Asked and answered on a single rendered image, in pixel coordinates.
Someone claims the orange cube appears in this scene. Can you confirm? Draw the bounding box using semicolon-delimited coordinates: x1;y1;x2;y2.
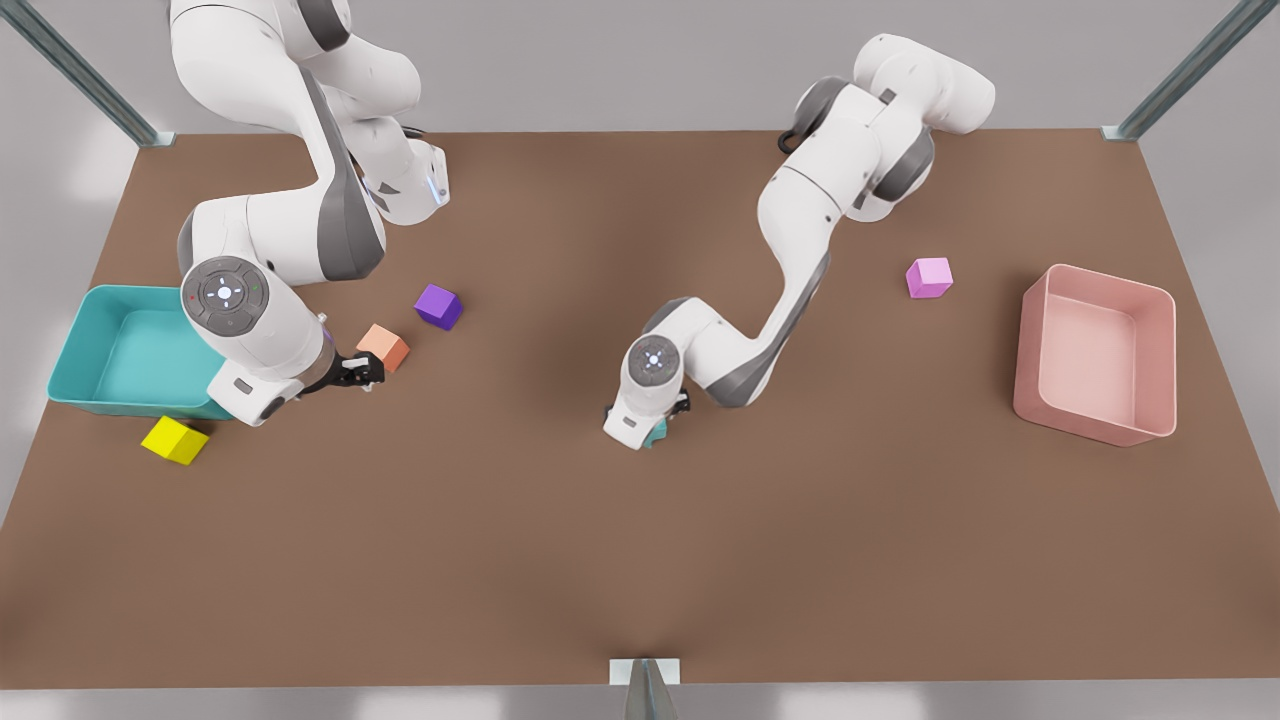
356;323;412;374

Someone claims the pink plastic bin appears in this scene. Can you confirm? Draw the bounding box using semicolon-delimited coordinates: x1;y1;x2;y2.
1013;264;1178;448

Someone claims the purple cube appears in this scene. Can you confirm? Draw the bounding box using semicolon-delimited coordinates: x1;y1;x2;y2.
414;283;465;332

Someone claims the pink cube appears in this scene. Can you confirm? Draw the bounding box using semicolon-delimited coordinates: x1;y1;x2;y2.
906;257;954;301

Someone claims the yellow cube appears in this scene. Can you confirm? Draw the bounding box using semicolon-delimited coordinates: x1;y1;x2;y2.
140;416;211;467

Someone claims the teal plastic bin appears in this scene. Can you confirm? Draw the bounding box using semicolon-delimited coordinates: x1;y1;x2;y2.
47;285;237;422

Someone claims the silver frame post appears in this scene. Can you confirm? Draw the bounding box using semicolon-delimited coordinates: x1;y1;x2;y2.
609;657;682;720
1100;0;1280;143
0;0;177;149

